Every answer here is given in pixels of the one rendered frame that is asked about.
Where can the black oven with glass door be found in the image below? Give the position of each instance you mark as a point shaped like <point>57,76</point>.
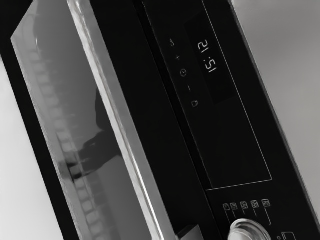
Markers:
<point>160,130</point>

